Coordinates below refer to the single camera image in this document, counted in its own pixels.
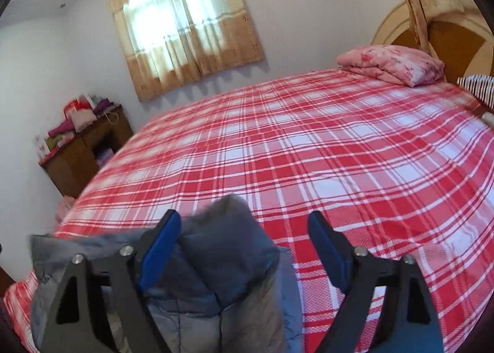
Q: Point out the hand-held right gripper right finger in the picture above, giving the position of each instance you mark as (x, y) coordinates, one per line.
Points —
(328, 252)

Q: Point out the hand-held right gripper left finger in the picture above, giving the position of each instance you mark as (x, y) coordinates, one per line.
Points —
(160, 252)

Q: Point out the grey puffer jacket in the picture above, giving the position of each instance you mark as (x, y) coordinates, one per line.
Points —
(227, 252)

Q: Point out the pale pink folded clothes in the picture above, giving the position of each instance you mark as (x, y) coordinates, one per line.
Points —
(83, 119)

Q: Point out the purple folded clothes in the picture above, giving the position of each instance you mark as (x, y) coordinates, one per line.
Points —
(103, 106)

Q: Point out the magenta folded clothes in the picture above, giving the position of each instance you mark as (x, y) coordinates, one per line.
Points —
(61, 128)

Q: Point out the bed with red plaid sheet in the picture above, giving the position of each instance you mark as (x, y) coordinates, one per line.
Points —
(308, 144)

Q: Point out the brown wooden desk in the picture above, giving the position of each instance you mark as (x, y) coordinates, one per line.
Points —
(73, 168)

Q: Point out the green box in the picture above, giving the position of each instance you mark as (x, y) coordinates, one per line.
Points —
(58, 142)

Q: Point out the white printed box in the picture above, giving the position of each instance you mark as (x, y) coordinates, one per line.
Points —
(42, 146)

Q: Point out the beige patterned window curtain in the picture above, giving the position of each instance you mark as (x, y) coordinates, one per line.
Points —
(185, 56)

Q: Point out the pink floral folded quilt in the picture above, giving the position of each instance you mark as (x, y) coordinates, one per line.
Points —
(393, 63)

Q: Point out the beige pillow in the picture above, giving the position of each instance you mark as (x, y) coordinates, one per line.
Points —
(488, 118)

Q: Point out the striped pillow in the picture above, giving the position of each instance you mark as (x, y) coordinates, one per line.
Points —
(480, 87)

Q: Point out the wooden headboard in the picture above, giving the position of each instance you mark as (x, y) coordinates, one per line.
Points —
(459, 44)

